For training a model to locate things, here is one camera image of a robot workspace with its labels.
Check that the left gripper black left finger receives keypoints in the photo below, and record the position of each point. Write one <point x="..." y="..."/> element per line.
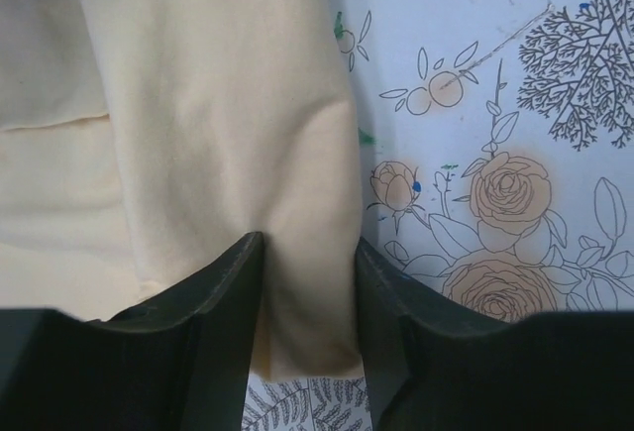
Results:
<point x="177" y="361"/>

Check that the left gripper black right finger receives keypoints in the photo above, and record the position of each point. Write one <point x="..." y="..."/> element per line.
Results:
<point x="432" y="364"/>

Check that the beige t shirt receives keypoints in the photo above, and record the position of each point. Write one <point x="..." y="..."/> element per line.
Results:
<point x="140" y="139"/>

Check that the floral table mat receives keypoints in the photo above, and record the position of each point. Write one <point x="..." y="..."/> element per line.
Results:
<point x="497" y="138"/>

